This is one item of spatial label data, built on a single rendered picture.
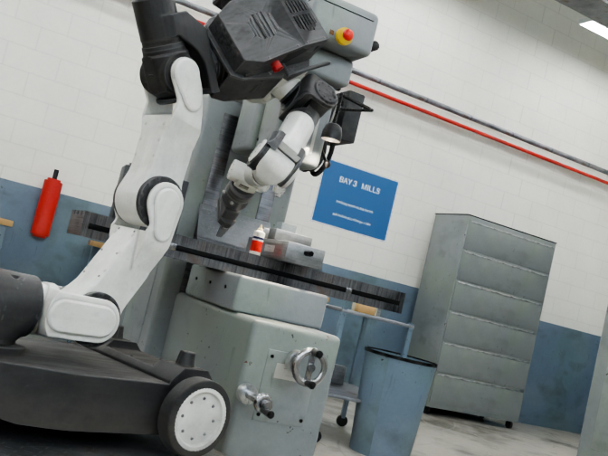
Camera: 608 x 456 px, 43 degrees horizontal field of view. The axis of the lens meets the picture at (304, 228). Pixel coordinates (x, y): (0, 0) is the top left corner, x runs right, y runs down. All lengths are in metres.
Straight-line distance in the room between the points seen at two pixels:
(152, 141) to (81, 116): 4.81
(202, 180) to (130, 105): 3.96
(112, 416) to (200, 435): 0.24
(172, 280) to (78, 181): 3.87
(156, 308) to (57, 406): 1.28
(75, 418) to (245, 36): 1.08
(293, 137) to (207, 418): 0.79
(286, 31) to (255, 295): 0.86
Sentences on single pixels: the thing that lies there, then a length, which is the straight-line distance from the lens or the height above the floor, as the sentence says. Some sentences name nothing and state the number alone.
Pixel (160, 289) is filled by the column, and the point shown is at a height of 0.75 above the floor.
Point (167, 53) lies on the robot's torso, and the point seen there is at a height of 1.40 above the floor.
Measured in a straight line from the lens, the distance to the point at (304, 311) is 2.62.
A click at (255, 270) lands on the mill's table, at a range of 2.68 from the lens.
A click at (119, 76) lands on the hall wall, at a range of 7.03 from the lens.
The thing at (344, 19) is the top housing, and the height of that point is 1.82.
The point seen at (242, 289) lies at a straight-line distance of 2.52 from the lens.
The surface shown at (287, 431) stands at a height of 0.44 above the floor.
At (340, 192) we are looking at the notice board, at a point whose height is 1.93.
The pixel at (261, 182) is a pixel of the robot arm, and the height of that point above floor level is 1.14.
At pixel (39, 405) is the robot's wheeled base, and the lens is 1.87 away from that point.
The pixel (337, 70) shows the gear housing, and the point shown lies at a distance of 2.83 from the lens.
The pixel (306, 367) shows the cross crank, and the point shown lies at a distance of 2.33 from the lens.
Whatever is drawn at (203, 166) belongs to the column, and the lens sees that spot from 3.11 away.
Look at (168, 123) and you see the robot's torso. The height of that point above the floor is 1.22.
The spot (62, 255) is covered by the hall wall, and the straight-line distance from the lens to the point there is 6.86.
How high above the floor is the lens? 0.87
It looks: 5 degrees up
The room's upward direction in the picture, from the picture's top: 14 degrees clockwise
